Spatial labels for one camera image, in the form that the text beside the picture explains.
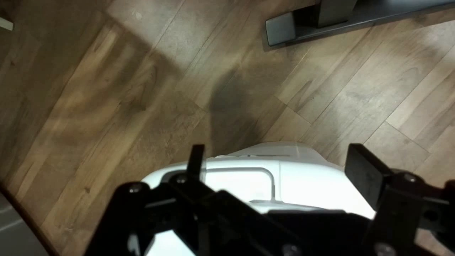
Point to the white trash bin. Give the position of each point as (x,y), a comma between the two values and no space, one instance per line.
(308,182)

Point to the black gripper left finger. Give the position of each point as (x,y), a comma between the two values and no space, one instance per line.
(161,213)

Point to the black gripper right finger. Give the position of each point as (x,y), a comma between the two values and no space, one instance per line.
(399,203)

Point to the black metal table foot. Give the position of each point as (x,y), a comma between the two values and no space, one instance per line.
(303,25)

